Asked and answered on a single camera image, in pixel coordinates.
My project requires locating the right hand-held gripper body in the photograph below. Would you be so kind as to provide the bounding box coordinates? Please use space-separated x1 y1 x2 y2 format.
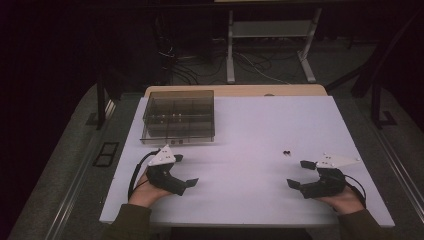
315 152 362 198

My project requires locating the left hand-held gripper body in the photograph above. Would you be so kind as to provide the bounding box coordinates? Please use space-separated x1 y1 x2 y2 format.
145 144 178 187

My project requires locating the person's right hand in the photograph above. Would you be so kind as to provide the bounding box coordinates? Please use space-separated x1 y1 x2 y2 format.
315 185 366 215

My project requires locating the person's left hand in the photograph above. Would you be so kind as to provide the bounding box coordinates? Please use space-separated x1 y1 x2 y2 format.
127 168 173 209

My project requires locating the clear dark plastic organizer box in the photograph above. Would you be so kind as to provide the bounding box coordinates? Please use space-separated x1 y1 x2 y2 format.
140 89 216 146

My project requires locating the black slanted bar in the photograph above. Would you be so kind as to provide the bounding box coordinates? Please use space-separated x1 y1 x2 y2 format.
324 9 424 99

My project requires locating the white metal stand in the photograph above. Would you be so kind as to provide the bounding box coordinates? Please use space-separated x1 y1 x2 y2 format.
225 7 324 85

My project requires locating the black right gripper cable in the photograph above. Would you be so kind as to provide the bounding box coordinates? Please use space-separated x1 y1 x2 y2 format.
343 174 368 210

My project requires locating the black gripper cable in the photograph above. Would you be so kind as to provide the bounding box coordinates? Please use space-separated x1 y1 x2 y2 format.
127 149 162 202
343 174 368 210

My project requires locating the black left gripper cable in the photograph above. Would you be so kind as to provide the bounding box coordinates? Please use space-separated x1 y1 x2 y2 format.
127 149 162 202

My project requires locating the black stand post with foot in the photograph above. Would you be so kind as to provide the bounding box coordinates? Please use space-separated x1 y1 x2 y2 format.
370 82 398 130

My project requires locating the tangle of floor cables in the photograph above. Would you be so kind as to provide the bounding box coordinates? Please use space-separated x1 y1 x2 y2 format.
156 43 301 86

